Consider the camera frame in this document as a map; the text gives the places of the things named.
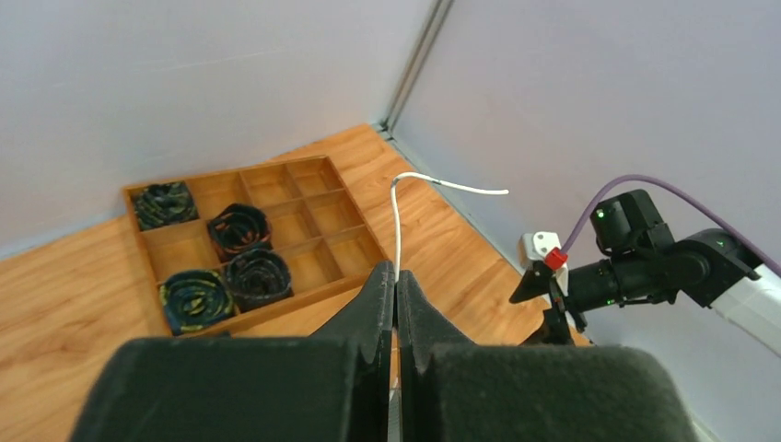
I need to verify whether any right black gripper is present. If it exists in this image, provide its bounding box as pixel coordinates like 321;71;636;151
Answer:
509;268;587;346

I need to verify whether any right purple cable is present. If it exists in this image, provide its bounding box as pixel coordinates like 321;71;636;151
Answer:
560;174;781;279

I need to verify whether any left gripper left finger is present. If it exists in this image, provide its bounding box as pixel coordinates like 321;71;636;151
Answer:
71;262;394;441

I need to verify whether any wooden compartment tray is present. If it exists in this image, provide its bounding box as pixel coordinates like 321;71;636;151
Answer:
122;156;387;338

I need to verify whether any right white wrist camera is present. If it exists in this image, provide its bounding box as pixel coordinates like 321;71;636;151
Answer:
518;231;569;297

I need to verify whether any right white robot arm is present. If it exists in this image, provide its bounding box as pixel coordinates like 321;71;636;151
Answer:
509;190;780;353

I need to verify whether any white thin wire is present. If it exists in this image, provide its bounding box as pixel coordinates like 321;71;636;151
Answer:
390;171;510;285

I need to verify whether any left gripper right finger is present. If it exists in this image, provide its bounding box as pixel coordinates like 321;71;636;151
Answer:
396;271;696;441

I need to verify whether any coiled cable top left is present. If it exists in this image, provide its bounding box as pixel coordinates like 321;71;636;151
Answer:
131;181;200;232

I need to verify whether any coiled cable yellow green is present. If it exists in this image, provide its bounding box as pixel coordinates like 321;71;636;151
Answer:
158;269;237;336

